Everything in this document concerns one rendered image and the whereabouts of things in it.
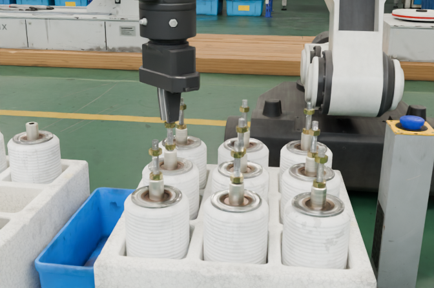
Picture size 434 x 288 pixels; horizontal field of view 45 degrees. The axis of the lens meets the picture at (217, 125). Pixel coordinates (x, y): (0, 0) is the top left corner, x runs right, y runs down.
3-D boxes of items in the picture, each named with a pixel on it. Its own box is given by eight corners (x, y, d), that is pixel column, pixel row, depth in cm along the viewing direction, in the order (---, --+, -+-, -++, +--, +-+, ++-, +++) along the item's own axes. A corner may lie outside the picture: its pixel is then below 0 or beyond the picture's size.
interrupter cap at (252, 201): (271, 200, 78) (271, 196, 78) (243, 220, 72) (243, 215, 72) (229, 187, 82) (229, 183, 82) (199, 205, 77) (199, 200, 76)
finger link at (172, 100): (163, 123, 86) (162, 86, 84) (179, 119, 88) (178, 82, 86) (169, 125, 85) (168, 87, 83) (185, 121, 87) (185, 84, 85)
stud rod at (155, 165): (153, 190, 77) (152, 141, 75) (152, 186, 78) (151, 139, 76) (159, 189, 78) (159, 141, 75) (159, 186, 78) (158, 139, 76)
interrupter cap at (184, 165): (156, 158, 94) (156, 154, 94) (197, 162, 92) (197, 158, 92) (141, 174, 87) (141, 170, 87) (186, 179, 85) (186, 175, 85)
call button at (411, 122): (396, 125, 93) (397, 114, 93) (419, 126, 93) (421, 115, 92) (402, 132, 90) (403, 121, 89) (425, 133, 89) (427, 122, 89)
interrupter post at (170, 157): (166, 164, 91) (165, 146, 90) (179, 166, 91) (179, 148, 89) (161, 170, 89) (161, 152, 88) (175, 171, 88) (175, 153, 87)
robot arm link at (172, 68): (216, 87, 84) (217, 10, 80) (166, 97, 77) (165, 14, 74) (168, 73, 92) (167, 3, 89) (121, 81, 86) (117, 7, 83)
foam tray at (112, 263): (153, 237, 116) (151, 161, 111) (332, 247, 113) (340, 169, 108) (100, 368, 79) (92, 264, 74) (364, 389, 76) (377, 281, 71)
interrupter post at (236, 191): (247, 202, 78) (248, 181, 77) (238, 208, 76) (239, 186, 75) (234, 197, 79) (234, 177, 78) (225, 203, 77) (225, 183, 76)
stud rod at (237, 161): (232, 192, 76) (234, 143, 74) (232, 189, 77) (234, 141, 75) (239, 192, 76) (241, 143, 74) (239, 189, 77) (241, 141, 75)
